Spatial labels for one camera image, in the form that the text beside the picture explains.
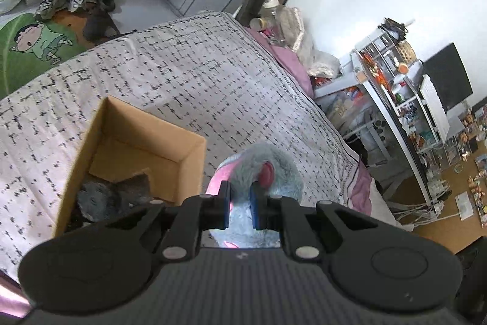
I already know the white pillow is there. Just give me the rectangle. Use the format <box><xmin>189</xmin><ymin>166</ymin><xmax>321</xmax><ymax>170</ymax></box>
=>
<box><xmin>371</xmin><ymin>180</ymin><xmax>413</xmax><ymax>232</ymax></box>

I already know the large light blue plush toy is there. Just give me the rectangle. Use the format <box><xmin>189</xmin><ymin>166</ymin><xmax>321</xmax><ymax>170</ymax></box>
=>
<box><xmin>205</xmin><ymin>142</ymin><xmax>305</xmax><ymax>249</ymax></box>

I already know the beige plastic bag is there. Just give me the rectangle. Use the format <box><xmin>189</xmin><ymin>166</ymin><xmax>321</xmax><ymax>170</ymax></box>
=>
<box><xmin>279</xmin><ymin>7</ymin><xmax>316</xmax><ymax>59</ymax></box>

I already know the black-and-white printed blanket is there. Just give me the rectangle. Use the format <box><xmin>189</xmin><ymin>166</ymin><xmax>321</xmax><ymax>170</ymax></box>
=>
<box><xmin>0</xmin><ymin>11</ymin><xmax>360</xmax><ymax>272</ymax></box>

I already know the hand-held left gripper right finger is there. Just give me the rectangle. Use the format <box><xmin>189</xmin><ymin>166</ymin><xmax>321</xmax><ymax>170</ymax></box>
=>
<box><xmin>249</xmin><ymin>182</ymin><xmax>366</xmax><ymax>260</ymax></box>

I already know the brown cardboard box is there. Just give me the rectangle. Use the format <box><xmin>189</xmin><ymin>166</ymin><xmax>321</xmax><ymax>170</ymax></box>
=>
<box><xmin>53</xmin><ymin>95</ymin><xmax>208</xmax><ymax>238</ymax></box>

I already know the clear plastic bottle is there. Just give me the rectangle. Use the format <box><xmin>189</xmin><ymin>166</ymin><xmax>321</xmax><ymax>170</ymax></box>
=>
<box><xmin>262</xmin><ymin>0</ymin><xmax>284</xmax><ymax>32</ymax></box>

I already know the white desk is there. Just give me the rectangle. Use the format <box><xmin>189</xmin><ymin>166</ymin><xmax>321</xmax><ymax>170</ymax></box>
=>
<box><xmin>314</xmin><ymin>51</ymin><xmax>444</xmax><ymax>204</ymax></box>

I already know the crumpled white plastic bag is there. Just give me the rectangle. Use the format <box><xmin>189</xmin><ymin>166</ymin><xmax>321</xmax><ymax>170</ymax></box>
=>
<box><xmin>306</xmin><ymin>51</ymin><xmax>341</xmax><ymax>78</ymax></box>

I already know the white keyboard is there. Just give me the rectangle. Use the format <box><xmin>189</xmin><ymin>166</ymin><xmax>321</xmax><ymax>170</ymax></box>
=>
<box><xmin>419</xmin><ymin>75</ymin><xmax>450</xmax><ymax>142</ymax></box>

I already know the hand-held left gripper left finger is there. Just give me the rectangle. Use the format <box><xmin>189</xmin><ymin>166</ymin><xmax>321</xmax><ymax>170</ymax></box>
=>
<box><xmin>110</xmin><ymin>181</ymin><xmax>231</xmax><ymax>262</ymax></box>

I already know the black monitor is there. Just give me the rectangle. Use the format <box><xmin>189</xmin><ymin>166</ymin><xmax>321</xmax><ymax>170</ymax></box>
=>
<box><xmin>422</xmin><ymin>42</ymin><xmax>474</xmax><ymax>112</ymax></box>

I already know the clear drawer organizer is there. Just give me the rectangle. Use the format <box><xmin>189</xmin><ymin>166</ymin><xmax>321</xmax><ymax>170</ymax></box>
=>
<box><xmin>356</xmin><ymin>30</ymin><xmax>409</xmax><ymax>90</ymax></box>

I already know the small grey-blue plush toy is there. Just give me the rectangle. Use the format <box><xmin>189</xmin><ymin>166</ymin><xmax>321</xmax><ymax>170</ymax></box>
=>
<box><xmin>76</xmin><ymin>178</ymin><xmax>122</xmax><ymax>223</ymax></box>

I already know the green cartoon rug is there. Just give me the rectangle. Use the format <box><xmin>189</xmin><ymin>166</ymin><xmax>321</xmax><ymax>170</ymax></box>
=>
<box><xmin>0</xmin><ymin>13</ymin><xmax>100</xmax><ymax>101</ymax></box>

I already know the wicker basket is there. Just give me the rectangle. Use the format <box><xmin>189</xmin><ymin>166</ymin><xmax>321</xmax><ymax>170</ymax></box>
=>
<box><xmin>396</xmin><ymin>41</ymin><xmax>415</xmax><ymax>63</ymax></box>

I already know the white desk shelf riser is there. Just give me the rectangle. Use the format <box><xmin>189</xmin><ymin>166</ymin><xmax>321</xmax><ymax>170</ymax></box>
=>
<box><xmin>392</xmin><ymin>60</ymin><xmax>450</xmax><ymax>158</ymax></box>

